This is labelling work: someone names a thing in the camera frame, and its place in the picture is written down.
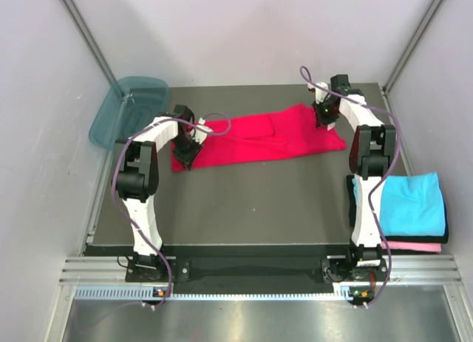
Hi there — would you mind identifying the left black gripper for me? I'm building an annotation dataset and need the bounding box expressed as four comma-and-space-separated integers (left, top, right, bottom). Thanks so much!
170, 134, 203, 170

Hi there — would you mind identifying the red t shirt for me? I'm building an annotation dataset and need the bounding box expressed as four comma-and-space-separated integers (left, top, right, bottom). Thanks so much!
191, 104, 347, 169

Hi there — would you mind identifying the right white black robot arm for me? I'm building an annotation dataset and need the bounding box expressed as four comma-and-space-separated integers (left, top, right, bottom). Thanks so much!
307, 75, 397, 282

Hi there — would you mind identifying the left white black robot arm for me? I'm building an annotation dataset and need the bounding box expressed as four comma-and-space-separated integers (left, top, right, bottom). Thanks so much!
112, 105, 212, 282

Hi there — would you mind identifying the blue plastic bin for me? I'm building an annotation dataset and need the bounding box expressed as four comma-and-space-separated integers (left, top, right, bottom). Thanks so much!
89, 76, 170, 150

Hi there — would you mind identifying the folded light blue t shirt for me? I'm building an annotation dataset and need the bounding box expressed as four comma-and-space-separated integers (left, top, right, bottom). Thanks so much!
347, 172, 447, 247

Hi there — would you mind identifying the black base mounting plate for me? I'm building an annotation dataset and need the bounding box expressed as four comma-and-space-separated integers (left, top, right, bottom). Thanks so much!
126, 256, 387, 283

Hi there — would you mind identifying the folded pink t shirt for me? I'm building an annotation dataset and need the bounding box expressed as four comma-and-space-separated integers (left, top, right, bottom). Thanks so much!
388, 242, 442, 253

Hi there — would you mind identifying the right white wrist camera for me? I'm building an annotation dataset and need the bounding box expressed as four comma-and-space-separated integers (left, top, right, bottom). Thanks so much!
307, 82, 329, 104

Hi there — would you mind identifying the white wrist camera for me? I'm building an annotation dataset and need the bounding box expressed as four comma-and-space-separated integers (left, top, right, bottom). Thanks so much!
191, 117, 214, 145
307, 82, 329, 104

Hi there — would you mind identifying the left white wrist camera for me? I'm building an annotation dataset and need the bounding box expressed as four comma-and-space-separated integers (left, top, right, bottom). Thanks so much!
191, 117, 214, 145

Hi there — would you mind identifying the aluminium frame rail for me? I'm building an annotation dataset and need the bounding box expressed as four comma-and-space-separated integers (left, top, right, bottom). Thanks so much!
59, 255, 462, 285

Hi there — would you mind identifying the grey slotted cable duct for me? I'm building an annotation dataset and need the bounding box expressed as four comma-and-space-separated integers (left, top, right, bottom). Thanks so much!
73, 284, 370, 301

